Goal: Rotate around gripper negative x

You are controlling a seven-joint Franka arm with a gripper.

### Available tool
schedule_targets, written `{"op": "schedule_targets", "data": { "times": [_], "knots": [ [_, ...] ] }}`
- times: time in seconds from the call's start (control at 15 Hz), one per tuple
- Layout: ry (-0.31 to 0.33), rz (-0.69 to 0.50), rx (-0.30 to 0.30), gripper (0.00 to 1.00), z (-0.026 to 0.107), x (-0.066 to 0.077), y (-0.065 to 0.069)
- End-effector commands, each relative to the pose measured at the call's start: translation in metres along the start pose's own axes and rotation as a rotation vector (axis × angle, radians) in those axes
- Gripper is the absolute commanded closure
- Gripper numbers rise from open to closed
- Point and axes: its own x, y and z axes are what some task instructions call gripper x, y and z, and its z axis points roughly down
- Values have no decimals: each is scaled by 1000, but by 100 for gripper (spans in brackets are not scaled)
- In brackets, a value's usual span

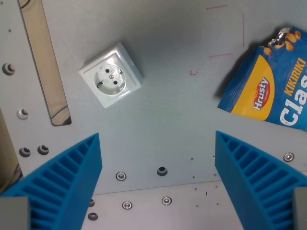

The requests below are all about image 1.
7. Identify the blue Hrusty snack bag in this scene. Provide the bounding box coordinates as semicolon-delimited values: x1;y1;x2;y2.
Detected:
217;24;307;133

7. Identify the white wall power socket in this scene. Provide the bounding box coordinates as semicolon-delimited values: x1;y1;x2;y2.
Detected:
78;42;144;109

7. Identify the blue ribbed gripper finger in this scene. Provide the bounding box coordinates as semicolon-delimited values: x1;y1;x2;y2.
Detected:
0;132;103;230
214;130;307;230

